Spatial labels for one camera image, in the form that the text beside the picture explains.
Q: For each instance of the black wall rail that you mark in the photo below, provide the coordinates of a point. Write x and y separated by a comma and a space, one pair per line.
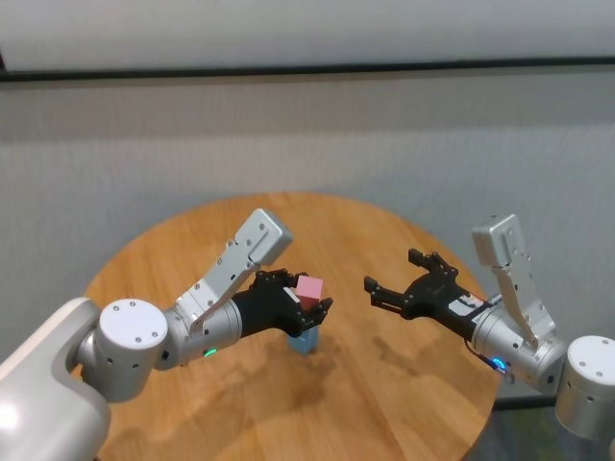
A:
307, 68

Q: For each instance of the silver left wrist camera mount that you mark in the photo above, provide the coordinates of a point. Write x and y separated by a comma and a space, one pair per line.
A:
264, 235

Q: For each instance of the pink cube block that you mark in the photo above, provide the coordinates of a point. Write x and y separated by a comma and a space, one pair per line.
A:
309, 289

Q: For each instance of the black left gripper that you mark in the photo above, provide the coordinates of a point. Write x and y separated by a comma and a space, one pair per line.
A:
269, 307

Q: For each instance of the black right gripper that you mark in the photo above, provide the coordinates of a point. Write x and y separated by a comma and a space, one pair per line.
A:
442, 300

